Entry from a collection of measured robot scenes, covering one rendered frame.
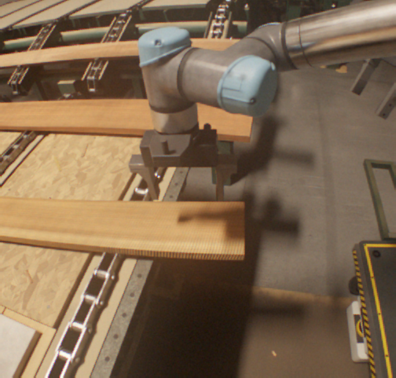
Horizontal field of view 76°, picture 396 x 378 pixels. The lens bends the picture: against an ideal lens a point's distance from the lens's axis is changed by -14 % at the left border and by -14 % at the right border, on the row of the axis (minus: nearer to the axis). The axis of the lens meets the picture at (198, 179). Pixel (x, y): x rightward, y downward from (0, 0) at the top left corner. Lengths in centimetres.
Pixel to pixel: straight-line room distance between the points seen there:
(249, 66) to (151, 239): 46
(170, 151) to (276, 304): 122
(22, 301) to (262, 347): 105
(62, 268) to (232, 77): 61
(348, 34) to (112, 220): 62
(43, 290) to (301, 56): 72
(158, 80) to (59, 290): 54
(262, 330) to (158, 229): 93
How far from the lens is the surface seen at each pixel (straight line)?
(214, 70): 36
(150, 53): 40
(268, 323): 149
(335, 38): 41
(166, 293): 156
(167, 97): 42
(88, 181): 94
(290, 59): 44
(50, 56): 193
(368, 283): 133
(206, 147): 48
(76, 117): 120
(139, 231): 70
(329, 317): 157
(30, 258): 84
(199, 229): 67
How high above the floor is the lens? 142
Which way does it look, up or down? 45 degrees down
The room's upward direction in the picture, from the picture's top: 7 degrees counter-clockwise
